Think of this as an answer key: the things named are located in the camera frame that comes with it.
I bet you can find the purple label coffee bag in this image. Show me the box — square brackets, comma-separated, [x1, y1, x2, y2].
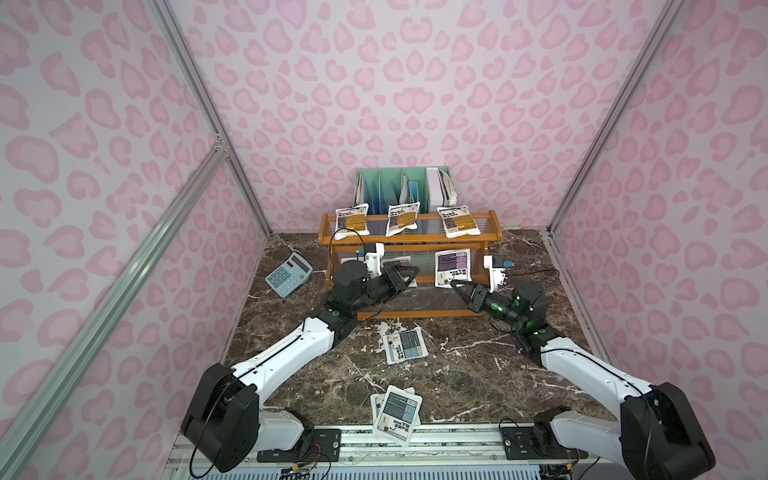
[382, 256, 411, 267]
[340, 257, 367, 268]
[434, 249, 472, 288]

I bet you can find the light blue calculator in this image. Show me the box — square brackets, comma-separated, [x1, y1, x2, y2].
[265, 251, 314, 298]

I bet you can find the white coffee bag face down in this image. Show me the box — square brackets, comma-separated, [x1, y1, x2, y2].
[333, 203, 370, 240]

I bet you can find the green file organizer with folders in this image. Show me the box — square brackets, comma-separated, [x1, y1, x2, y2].
[351, 166, 458, 215]

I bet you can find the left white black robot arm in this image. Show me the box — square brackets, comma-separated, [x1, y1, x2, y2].
[181, 260, 420, 473]

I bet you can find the blue-grey label coffee bag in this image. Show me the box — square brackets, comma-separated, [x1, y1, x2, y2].
[372, 386, 423, 447]
[383, 327, 428, 365]

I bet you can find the aluminium front rail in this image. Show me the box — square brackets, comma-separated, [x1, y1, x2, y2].
[161, 420, 636, 479]

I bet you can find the blue-grey label coffee bag front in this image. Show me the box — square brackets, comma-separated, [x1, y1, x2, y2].
[372, 386, 423, 447]

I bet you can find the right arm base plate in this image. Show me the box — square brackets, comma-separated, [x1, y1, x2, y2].
[500, 425, 589, 461]

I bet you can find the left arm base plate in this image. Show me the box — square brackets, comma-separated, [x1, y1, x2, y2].
[257, 428, 342, 463]

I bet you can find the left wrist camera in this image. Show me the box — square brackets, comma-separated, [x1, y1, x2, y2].
[359, 243, 385, 278]

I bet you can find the yellow label coffee bag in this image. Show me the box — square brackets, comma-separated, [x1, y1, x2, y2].
[385, 202, 421, 237]
[437, 205, 481, 239]

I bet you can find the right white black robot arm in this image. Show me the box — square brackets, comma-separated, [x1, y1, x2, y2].
[450, 280, 716, 479]

